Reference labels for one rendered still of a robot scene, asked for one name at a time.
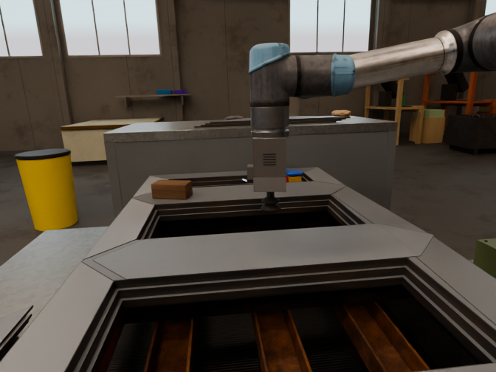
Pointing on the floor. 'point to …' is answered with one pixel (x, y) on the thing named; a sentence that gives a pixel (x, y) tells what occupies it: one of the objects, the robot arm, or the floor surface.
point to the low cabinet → (93, 139)
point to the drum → (49, 187)
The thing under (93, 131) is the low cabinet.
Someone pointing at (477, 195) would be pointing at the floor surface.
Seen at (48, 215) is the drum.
